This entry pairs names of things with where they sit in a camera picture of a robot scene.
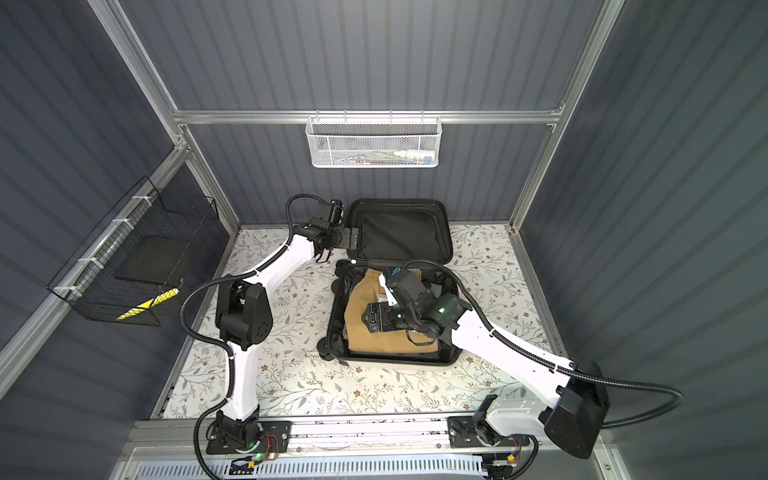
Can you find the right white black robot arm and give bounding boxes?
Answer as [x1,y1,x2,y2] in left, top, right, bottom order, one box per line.
[361,293,609,459]

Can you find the tan shorts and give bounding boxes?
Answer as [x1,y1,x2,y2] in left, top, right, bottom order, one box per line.
[343,267,440,355]

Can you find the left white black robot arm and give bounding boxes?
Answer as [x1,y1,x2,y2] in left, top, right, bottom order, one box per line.
[214,224,360,451]

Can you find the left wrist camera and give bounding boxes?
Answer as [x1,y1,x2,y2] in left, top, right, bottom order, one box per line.
[328,199,343,225]

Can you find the yellow black striped item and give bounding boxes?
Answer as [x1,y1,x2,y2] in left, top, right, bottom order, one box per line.
[118,288,179,320]

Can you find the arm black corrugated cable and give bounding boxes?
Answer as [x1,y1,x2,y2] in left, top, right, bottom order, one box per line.
[179,193,328,480]
[400,259,685,430]

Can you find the floral table cloth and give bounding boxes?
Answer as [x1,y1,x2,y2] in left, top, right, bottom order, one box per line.
[160,224,553,420]

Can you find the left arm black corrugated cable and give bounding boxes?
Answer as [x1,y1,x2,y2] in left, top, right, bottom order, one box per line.
[179,193,328,480]

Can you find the black wire mesh basket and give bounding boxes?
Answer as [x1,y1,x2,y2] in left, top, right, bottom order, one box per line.
[48,180,220,327]

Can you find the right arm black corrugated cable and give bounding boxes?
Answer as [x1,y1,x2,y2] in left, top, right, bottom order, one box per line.
[400,259,685,430]

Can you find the aluminium mounting rail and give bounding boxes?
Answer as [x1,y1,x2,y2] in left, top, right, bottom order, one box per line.
[122,410,610,460]

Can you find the white perforated vent panel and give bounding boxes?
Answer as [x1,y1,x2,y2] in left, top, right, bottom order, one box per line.
[134,458,488,480]

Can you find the white wire mesh basket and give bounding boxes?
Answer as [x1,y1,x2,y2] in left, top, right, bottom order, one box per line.
[305,115,443,169]

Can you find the black hard-shell suitcase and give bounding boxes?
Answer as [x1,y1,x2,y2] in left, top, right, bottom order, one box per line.
[317,199,461,368]

